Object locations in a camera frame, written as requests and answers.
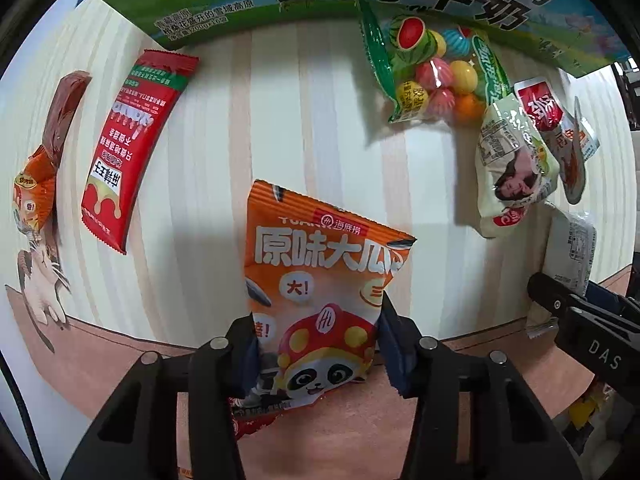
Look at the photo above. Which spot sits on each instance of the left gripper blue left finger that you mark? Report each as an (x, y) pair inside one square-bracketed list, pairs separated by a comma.
[(134, 435)]

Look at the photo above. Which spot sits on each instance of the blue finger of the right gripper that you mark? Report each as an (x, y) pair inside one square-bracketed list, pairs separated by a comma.
[(610, 301)]

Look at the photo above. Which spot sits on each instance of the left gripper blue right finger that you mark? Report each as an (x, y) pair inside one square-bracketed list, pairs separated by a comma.
[(476, 417)]

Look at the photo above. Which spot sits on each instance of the white brown stick snack packet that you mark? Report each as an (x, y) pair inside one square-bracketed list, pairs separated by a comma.
[(562, 264)]

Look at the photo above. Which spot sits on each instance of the small red snack packet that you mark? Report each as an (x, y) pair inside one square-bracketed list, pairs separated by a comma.
[(252, 414)]

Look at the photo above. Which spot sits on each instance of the white printed snack packet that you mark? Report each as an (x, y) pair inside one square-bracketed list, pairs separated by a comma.
[(514, 167)]

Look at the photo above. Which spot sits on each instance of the orange panda melon seed bag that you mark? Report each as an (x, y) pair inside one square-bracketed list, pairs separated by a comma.
[(315, 277)]

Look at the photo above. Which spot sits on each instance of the green fruit candy bag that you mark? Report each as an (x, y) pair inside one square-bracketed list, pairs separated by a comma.
[(429, 69)]

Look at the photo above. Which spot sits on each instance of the long red milk candy packet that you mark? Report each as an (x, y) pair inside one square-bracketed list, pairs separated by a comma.
[(129, 134)]

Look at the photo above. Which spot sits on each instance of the dark brown snack packet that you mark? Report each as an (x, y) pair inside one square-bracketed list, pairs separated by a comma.
[(70, 90)]

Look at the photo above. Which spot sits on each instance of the red white fish snack packet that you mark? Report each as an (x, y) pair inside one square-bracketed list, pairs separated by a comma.
[(568, 135)]

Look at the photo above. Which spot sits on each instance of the pink striped cat tablecloth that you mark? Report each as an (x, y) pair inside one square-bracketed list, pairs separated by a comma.
[(295, 105)]

